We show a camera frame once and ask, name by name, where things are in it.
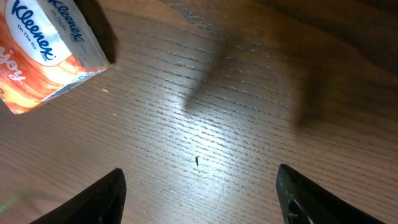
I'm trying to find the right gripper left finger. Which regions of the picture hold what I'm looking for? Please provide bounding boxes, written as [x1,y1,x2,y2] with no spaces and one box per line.
[32,168,127,224]

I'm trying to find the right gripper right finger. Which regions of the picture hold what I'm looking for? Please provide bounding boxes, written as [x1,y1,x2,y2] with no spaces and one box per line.
[275,164,383,224]

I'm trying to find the orange Kleenex tissue pack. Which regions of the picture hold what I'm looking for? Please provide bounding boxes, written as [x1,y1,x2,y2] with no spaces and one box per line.
[1,0,110,114]

